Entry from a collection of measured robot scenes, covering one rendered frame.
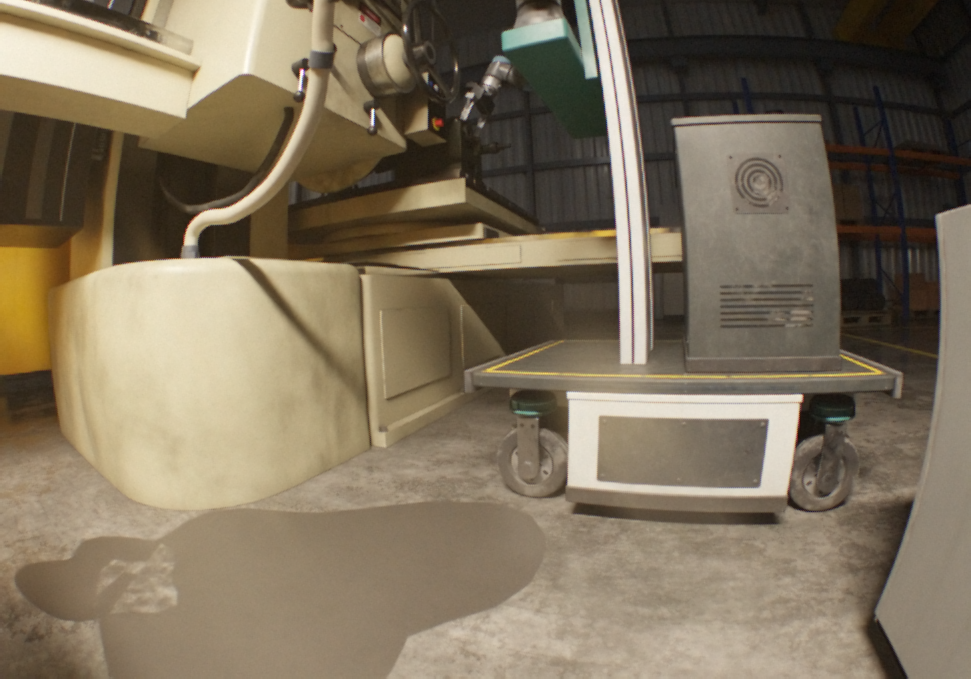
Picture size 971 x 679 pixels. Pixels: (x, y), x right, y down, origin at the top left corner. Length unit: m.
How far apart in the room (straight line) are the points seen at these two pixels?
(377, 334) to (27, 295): 2.50
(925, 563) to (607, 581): 0.50
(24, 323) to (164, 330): 2.27
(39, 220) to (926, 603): 1.92
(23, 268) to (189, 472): 2.38
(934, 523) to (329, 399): 1.31
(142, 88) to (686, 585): 1.61
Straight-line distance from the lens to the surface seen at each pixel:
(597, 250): 1.66
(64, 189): 1.54
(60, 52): 1.26
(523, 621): 0.69
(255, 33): 1.20
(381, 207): 1.84
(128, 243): 1.57
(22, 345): 3.24
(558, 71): 1.15
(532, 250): 1.71
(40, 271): 3.27
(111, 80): 1.27
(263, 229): 1.90
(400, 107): 1.64
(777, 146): 0.95
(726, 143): 0.93
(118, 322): 1.13
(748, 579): 0.82
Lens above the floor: 0.48
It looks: 2 degrees down
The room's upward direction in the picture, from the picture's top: 2 degrees counter-clockwise
